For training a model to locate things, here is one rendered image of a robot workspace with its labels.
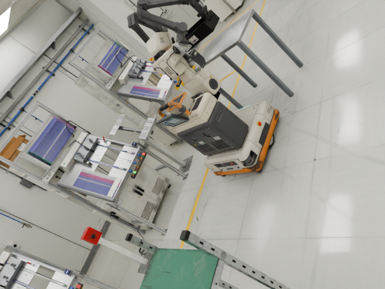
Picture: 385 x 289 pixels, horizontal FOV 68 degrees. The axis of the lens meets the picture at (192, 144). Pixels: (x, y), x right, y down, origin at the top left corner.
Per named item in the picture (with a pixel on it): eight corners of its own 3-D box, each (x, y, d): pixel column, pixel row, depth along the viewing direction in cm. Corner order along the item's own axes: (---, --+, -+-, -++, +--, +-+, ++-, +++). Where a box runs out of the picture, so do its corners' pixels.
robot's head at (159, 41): (160, 48, 235) (154, 31, 235) (149, 58, 253) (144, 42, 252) (174, 47, 243) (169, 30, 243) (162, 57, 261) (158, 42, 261)
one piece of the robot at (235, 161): (243, 165, 248) (237, 160, 245) (214, 169, 282) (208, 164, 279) (244, 162, 249) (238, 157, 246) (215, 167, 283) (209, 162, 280)
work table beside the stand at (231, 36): (293, 96, 282) (237, 40, 251) (243, 113, 340) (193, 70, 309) (303, 63, 301) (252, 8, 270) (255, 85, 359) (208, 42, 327)
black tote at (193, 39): (179, 58, 293) (171, 51, 289) (185, 46, 300) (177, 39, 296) (213, 31, 246) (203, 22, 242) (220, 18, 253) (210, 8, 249)
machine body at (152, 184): (173, 181, 386) (135, 157, 362) (153, 231, 350) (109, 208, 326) (150, 188, 436) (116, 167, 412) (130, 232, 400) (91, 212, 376)
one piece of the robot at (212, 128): (251, 157, 249) (177, 100, 216) (213, 164, 293) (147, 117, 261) (262, 127, 262) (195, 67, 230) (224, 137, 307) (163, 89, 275)
